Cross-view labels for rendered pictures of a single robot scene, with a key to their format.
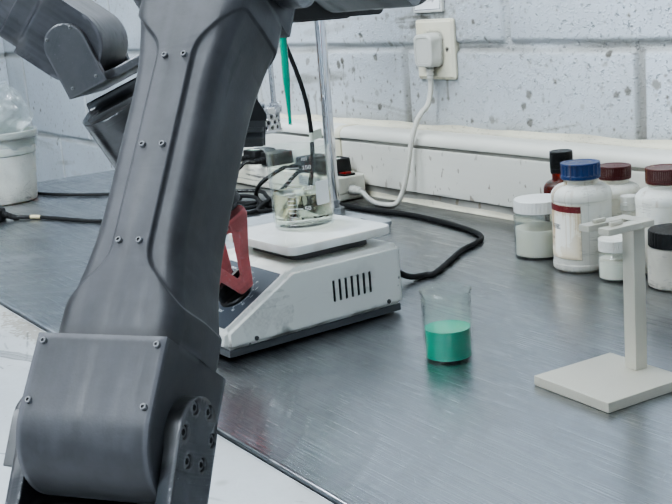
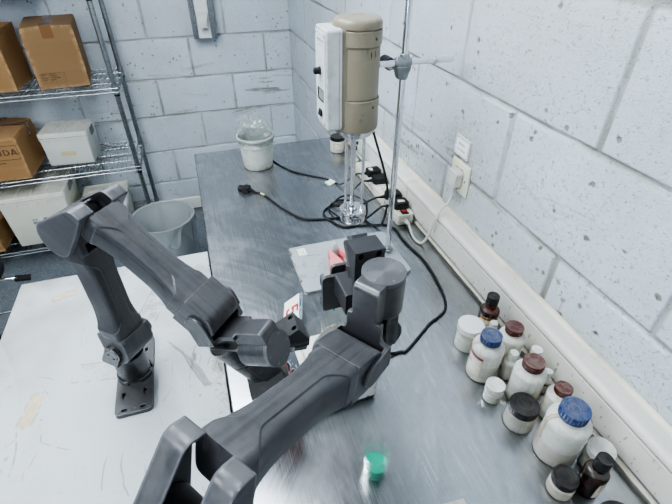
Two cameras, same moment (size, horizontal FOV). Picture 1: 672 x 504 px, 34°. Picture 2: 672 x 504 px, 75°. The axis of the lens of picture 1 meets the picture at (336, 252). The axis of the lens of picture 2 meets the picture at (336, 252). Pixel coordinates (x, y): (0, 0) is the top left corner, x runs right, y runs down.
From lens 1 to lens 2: 69 cm
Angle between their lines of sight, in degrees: 28
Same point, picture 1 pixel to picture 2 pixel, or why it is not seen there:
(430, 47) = (455, 179)
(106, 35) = (217, 322)
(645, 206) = (516, 377)
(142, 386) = not seen: outside the picture
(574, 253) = (475, 373)
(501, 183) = (469, 269)
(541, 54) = (507, 220)
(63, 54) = (193, 330)
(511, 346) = (407, 471)
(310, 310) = not seen: hidden behind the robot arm
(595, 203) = (492, 360)
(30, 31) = (178, 313)
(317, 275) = not seen: hidden behind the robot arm
